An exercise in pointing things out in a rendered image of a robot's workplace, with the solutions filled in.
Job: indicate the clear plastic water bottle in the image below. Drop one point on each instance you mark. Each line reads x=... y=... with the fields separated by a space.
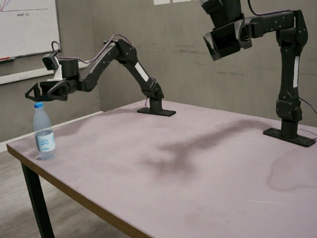
x=44 y=135

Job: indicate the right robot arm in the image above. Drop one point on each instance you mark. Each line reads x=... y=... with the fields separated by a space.
x=119 y=50

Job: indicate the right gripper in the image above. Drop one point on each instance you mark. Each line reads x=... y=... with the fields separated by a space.
x=51 y=89

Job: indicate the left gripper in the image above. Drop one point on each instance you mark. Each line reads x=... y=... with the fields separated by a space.
x=223 y=37

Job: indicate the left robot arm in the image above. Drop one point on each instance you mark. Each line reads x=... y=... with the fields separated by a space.
x=288 y=103

